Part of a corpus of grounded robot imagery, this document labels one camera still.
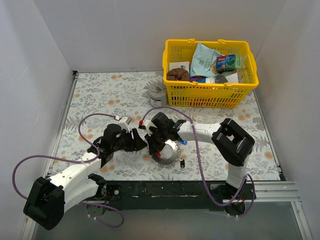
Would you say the metal disc with keyrings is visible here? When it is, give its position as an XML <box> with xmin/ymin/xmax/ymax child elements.
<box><xmin>151</xmin><ymin>141</ymin><xmax>182</xmax><ymax>165</ymax></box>

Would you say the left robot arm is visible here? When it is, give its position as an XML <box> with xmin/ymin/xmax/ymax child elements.
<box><xmin>23</xmin><ymin>123</ymin><xmax>147</xmax><ymax>230</ymax></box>

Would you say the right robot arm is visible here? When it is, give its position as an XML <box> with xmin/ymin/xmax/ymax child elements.
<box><xmin>139</xmin><ymin>112</ymin><xmax>255</xmax><ymax>199</ymax></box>

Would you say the floral tablecloth mat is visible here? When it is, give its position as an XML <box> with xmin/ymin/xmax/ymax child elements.
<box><xmin>51</xmin><ymin>71</ymin><xmax>280</xmax><ymax>181</ymax></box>

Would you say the grey paper-wrapped roll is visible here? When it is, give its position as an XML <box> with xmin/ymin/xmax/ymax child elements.
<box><xmin>148</xmin><ymin>82</ymin><xmax>168</xmax><ymax>107</ymax></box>

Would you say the yellow plastic basket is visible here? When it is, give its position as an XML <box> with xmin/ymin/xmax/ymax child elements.
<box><xmin>162</xmin><ymin>38</ymin><xmax>259</xmax><ymax>109</ymax></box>

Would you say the brown round scrunchie item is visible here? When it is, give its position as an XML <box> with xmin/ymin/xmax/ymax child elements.
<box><xmin>166</xmin><ymin>68</ymin><xmax>190</xmax><ymax>82</ymax></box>

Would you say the white small box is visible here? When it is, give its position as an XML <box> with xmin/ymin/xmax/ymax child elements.
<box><xmin>168</xmin><ymin>61</ymin><xmax>190</xmax><ymax>72</ymax></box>

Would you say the light blue chips bag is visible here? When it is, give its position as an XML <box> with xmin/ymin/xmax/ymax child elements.
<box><xmin>189</xmin><ymin>42</ymin><xmax>223</xmax><ymax>78</ymax></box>

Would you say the white blue bottle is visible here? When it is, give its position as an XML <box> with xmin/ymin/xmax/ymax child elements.
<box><xmin>190</xmin><ymin>72</ymin><xmax>239</xmax><ymax>84</ymax></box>

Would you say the green sponge pack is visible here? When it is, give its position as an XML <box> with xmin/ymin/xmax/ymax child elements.
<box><xmin>215</xmin><ymin>54</ymin><xmax>244</xmax><ymax>72</ymax></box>

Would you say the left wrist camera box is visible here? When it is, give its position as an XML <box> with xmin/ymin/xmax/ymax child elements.
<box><xmin>118</xmin><ymin>116</ymin><xmax>132</xmax><ymax>132</ymax></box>

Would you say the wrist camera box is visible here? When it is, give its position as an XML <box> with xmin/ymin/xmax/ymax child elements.
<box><xmin>118</xmin><ymin>116</ymin><xmax>132</xmax><ymax>132</ymax></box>
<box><xmin>138</xmin><ymin>119</ymin><xmax>155</xmax><ymax>131</ymax></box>

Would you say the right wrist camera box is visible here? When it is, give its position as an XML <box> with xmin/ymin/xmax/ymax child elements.
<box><xmin>138</xmin><ymin>119</ymin><xmax>155</xmax><ymax>131</ymax></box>

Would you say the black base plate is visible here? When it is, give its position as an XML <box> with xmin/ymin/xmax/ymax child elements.
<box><xmin>86</xmin><ymin>180</ymin><xmax>256</xmax><ymax>216</ymax></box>

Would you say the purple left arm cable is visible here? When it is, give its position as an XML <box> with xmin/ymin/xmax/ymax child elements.
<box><xmin>12</xmin><ymin>113</ymin><xmax>126</xmax><ymax>228</ymax></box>

